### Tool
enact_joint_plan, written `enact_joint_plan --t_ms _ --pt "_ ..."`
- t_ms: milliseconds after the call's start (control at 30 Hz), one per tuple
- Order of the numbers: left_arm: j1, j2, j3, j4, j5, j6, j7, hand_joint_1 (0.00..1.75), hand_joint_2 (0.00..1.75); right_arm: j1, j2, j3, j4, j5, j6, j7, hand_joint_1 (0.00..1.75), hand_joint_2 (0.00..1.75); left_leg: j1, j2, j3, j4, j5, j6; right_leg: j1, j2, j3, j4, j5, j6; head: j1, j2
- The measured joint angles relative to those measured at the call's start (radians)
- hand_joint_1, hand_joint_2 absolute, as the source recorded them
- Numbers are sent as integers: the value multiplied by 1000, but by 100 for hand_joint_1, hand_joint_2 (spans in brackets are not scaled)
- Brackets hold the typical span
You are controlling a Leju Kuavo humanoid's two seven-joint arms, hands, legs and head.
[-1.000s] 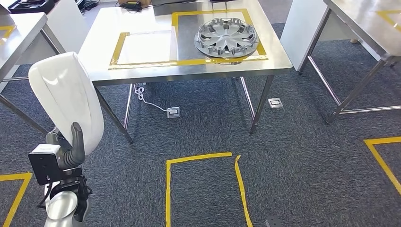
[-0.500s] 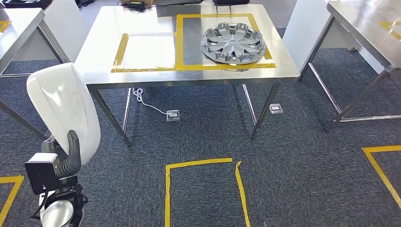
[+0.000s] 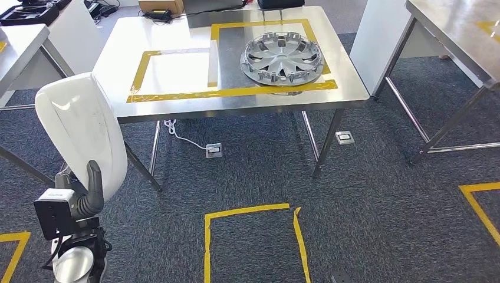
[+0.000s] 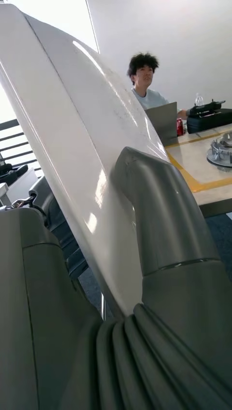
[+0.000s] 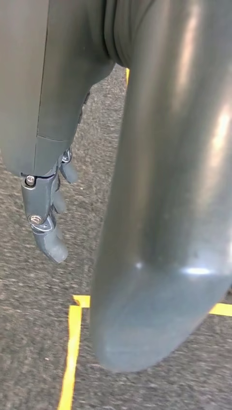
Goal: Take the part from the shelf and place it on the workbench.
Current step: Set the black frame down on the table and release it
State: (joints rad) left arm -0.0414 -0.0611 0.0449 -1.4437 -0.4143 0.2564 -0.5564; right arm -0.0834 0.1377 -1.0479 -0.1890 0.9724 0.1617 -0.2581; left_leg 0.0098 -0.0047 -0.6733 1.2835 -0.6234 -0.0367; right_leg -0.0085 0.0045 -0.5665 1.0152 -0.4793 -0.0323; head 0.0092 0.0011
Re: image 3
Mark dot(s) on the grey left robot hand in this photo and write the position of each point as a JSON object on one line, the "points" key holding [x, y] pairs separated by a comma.
{"points": [[95, 183]]}

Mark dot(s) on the white curved plastic part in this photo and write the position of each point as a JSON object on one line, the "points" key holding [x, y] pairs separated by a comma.
{"points": [[82, 129]]}

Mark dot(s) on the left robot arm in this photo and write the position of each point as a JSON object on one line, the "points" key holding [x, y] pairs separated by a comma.
{"points": [[74, 265]]}

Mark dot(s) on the steel workbench table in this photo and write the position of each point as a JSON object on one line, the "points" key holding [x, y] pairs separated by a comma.
{"points": [[179, 74]]}

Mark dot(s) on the toothed metal part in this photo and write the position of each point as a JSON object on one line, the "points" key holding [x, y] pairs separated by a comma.
{"points": [[282, 58]]}

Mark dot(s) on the yellow floor tape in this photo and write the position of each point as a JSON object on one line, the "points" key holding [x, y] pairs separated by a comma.
{"points": [[15, 250], [250, 209], [478, 209]]}

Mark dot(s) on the metal floor socket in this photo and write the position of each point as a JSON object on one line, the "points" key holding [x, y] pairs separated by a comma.
{"points": [[214, 150], [345, 138]]}

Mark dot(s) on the white desk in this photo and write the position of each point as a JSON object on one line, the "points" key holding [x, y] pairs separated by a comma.
{"points": [[74, 35], [375, 43]]}

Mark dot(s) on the steel side table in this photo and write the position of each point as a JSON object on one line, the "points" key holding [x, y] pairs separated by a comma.
{"points": [[19, 50], [457, 35]]}

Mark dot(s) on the yellow table tape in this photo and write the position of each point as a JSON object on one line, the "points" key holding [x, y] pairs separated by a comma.
{"points": [[2, 46], [490, 27]]}

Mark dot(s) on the black power adapter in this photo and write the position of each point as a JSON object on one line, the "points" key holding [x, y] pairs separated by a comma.
{"points": [[157, 15]]}

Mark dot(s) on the black equipment case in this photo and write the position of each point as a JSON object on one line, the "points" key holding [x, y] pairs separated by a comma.
{"points": [[27, 15]]}

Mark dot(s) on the brown cardboard box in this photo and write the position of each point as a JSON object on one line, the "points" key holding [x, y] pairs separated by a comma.
{"points": [[160, 6]]}

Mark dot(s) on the yellow table tape frame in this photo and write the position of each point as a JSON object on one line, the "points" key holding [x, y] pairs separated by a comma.
{"points": [[234, 92]]}

